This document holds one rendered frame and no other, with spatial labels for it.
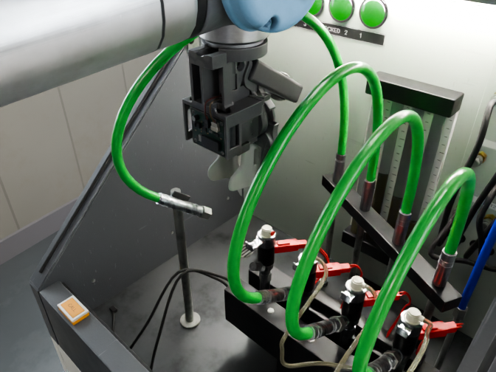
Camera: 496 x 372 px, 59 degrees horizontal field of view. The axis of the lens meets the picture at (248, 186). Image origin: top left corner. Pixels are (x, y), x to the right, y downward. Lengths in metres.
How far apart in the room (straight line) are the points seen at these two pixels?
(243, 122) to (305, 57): 0.42
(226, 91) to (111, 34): 0.25
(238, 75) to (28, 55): 0.30
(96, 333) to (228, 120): 0.46
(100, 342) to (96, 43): 0.60
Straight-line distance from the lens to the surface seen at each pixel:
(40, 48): 0.23
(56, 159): 2.46
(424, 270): 0.68
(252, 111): 0.49
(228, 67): 0.47
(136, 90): 0.59
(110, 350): 0.76
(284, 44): 0.90
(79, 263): 0.90
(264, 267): 0.72
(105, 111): 2.56
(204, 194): 1.03
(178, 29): 0.26
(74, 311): 0.81
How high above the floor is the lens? 1.55
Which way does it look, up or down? 34 degrees down
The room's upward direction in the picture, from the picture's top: straight up
